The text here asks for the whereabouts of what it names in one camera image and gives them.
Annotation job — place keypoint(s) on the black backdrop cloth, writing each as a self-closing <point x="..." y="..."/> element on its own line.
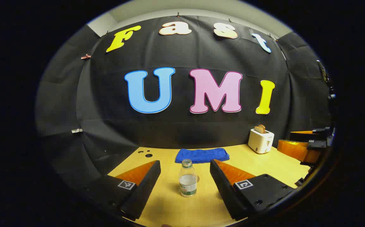
<point x="182" y="56"/>

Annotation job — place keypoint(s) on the folded blue towel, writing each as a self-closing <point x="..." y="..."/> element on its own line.
<point x="201" y="155"/>

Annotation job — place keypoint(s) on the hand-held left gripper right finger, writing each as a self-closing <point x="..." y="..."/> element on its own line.
<point x="225" y="189"/>

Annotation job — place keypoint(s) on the white clip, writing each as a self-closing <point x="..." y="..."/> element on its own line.
<point x="76" y="130"/>

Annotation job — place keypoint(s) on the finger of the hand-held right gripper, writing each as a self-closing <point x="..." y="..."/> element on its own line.
<point x="305" y="136"/>
<point x="296" y="150"/>

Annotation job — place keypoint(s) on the clear plastic water bottle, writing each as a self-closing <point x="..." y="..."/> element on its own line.
<point x="188" y="183"/>

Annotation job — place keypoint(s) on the white toaster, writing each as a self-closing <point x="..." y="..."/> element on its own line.
<point x="259" y="142"/>

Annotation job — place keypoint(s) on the red clip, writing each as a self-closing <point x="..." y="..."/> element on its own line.
<point x="86" y="57"/>

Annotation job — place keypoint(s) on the toast slice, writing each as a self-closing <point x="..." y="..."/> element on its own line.
<point x="257" y="129"/>
<point x="263" y="128"/>

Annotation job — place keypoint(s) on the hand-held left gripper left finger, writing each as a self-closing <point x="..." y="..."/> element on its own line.
<point x="144" y="186"/>

